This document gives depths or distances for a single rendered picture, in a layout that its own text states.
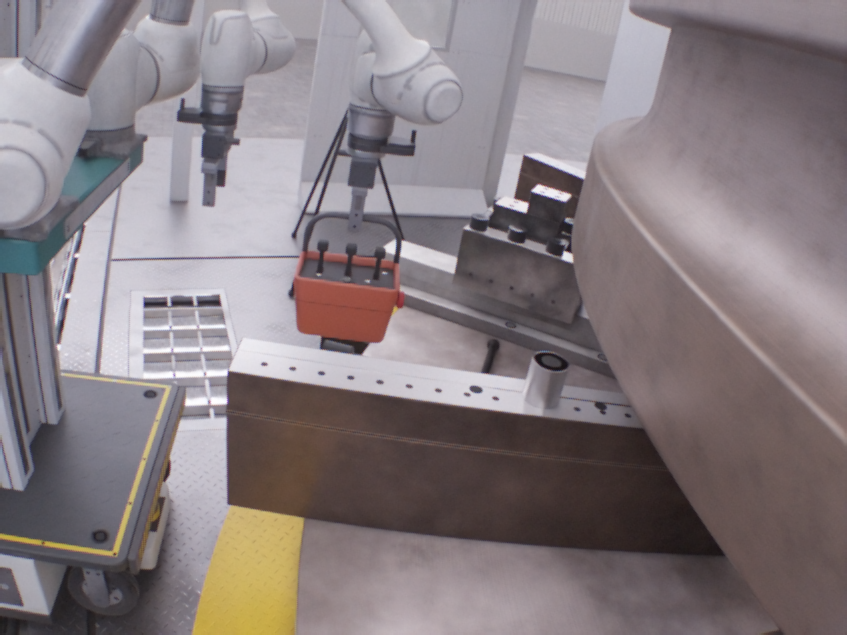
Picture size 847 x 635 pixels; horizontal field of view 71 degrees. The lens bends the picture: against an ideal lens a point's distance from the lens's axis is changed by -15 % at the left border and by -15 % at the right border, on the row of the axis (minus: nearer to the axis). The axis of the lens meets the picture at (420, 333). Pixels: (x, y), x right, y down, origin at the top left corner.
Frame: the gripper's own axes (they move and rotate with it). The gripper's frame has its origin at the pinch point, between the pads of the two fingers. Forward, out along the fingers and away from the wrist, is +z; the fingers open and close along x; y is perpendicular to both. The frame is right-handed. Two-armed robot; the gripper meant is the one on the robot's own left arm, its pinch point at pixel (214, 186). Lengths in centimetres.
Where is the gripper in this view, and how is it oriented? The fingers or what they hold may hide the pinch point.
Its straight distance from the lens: 151.8
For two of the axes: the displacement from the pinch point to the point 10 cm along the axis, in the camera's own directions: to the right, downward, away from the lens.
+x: -1.0, -5.0, 8.6
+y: 9.8, 1.0, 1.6
